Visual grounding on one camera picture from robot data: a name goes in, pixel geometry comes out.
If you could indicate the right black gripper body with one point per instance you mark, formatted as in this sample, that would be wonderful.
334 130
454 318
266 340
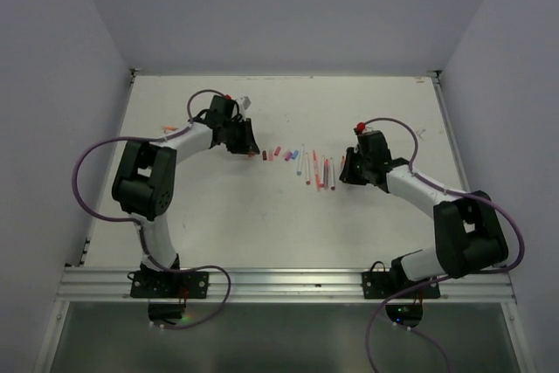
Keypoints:
364 162

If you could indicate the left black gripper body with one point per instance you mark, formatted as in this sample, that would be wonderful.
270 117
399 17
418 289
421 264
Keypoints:
232 134

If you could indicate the white dark red pen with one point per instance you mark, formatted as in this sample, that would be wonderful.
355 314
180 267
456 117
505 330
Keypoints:
331 174

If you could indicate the mauve barrel red pen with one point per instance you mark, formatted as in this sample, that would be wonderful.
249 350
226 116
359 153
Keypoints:
327 174

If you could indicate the pink capped pen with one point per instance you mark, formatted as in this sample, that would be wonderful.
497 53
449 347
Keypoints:
322 171

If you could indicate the white purple pen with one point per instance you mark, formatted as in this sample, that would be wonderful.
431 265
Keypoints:
307 169

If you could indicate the white blue pen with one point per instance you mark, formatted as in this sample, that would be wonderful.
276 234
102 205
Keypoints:
300 160

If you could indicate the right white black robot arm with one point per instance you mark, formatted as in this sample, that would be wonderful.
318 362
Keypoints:
467 233

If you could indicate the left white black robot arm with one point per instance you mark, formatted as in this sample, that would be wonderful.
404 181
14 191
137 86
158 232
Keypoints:
145 179

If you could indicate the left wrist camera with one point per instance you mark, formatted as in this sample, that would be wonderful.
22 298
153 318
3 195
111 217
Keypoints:
244 103

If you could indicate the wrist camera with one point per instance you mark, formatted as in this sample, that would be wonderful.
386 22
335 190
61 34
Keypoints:
244 103
364 128

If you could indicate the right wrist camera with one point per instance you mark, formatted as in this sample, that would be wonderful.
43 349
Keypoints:
364 128

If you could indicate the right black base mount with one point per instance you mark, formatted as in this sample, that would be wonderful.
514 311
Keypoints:
380 282

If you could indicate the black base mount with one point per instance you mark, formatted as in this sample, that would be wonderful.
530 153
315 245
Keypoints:
149 284
380 282

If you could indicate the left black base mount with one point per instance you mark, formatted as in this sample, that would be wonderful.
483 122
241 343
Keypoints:
149 284

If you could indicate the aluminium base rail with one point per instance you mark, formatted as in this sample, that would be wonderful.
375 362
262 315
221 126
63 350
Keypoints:
108 284

